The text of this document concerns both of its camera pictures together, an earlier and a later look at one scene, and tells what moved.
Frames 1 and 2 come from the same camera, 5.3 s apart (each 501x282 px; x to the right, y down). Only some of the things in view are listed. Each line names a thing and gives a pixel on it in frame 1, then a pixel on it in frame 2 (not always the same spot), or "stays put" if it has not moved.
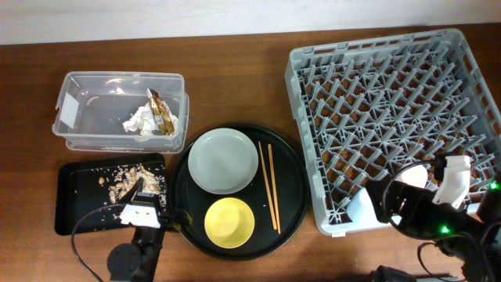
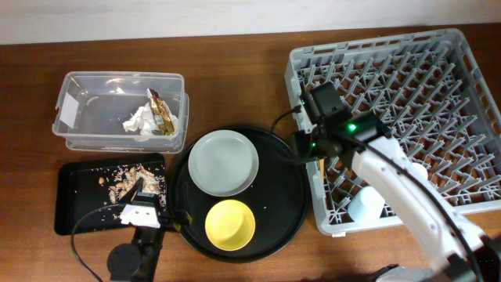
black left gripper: (182, 206) stays put
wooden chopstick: (274, 186) to (322, 167)
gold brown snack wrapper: (160, 113) stays put
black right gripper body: (425, 218) to (310, 146)
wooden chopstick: (274, 222) to (322, 168)
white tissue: (143, 121) stays put
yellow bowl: (229, 222) stays put
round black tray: (277, 196) stays put
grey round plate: (223, 160) stays put
